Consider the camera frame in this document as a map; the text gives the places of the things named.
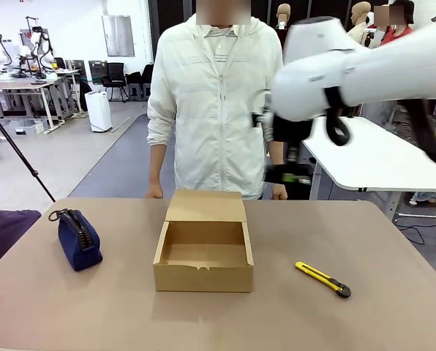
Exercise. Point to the white air purifier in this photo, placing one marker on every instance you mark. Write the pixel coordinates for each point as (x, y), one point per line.
(98, 111)

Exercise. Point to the figure in red shirt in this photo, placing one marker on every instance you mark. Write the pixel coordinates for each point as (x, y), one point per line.
(397, 29)

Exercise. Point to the person's right hand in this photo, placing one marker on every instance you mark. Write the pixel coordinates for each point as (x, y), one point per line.
(154, 191)

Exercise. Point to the black tripod leg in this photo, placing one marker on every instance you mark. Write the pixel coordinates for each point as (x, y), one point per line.
(17, 150)

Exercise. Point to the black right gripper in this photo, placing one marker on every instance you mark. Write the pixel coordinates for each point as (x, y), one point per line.
(293, 129)

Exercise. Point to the person's right forearm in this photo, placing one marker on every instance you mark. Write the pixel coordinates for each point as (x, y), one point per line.
(155, 162)

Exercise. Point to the navy zipper pouch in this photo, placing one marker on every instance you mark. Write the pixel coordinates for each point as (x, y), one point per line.
(77, 245)

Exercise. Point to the person's left hand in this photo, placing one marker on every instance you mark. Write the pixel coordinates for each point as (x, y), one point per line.
(279, 192)

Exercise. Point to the clear storage bin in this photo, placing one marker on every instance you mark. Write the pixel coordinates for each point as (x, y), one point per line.
(28, 127)

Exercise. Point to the wooden workbench table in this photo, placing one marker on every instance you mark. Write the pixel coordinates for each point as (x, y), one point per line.
(17, 87)

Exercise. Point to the person in white jacket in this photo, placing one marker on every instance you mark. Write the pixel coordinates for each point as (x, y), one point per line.
(203, 109)

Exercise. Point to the yellow utility knife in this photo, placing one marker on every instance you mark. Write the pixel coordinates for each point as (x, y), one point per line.
(320, 278)

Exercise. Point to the brown cardboard box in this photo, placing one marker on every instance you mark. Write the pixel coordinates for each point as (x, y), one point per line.
(203, 279)

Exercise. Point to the mannequin in beige jacket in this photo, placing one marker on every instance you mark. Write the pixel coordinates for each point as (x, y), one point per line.
(360, 22)

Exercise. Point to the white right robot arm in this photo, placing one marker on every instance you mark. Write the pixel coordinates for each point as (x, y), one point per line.
(368, 69)

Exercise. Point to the grey wall panel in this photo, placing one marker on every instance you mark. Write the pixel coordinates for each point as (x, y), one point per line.
(118, 36)

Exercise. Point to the mannequin in dark red top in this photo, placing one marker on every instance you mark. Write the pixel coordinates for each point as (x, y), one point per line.
(284, 16)

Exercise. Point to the person's left forearm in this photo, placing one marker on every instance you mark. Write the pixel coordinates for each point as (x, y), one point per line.
(276, 153)

